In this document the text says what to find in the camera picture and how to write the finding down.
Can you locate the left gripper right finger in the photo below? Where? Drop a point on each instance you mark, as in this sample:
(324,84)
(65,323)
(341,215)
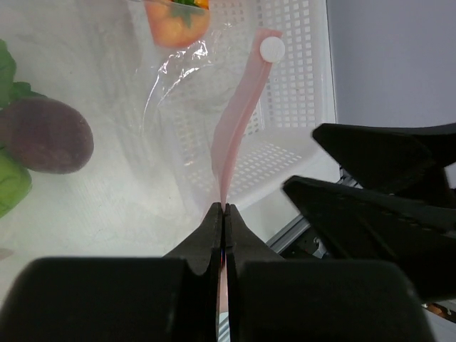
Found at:
(272,299)

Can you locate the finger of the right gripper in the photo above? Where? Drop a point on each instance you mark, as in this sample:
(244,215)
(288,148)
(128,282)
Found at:
(406,162)
(362,224)

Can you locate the white plastic basket tray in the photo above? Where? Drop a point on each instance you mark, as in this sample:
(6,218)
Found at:
(234,126)

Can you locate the white radish with leaves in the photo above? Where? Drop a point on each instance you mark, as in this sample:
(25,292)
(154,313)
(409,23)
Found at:
(12,90)

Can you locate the orange carrot with green top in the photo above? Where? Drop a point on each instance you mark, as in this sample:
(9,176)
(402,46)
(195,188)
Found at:
(15,183)

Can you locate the dark purple fruit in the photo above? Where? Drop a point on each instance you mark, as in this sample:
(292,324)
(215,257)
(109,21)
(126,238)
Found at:
(46,135)

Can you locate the clear zip top bag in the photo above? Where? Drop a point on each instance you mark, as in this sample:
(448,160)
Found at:
(98,57)

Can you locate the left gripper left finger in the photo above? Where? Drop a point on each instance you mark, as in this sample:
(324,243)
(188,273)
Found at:
(168,298)

